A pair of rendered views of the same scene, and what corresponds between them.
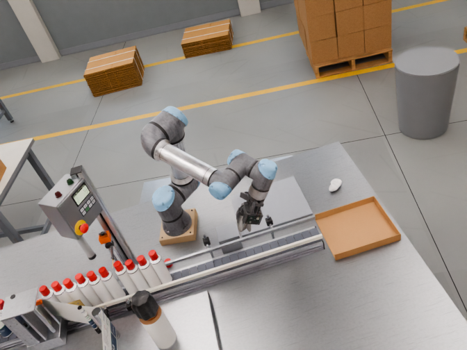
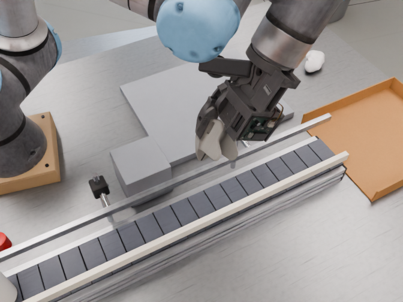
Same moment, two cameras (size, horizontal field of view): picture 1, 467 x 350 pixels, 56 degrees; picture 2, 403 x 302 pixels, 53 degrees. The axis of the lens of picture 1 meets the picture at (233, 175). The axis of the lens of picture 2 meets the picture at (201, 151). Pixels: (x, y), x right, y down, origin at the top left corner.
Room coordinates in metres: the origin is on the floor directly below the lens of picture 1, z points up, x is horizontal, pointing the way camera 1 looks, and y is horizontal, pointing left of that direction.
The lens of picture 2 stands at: (0.93, 0.23, 1.59)
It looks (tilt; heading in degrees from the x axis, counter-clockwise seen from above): 51 degrees down; 333
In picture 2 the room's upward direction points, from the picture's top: straight up
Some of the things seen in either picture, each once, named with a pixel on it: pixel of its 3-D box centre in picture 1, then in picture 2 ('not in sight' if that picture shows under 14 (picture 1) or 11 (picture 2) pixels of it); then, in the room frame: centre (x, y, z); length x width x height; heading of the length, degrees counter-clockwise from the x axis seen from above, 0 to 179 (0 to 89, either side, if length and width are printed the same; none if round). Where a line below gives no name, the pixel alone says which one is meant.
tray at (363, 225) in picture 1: (356, 226); (384, 132); (1.32, -0.47, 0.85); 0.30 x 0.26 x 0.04; 91
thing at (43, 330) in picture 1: (36, 319); not in sight; (1.20, 0.95, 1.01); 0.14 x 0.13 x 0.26; 91
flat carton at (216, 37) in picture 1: (208, 38); not in sight; (5.76, -0.20, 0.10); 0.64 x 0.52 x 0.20; 77
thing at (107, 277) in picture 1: (111, 283); not in sight; (1.30, 0.64, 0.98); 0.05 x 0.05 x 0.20
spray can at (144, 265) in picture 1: (148, 272); not in sight; (1.30, 0.48, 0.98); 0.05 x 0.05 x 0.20
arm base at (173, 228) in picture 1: (174, 218); (4, 136); (1.64, 0.35, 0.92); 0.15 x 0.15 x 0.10
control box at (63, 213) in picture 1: (72, 206); not in sight; (1.38, 0.64, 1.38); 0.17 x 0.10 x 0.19; 146
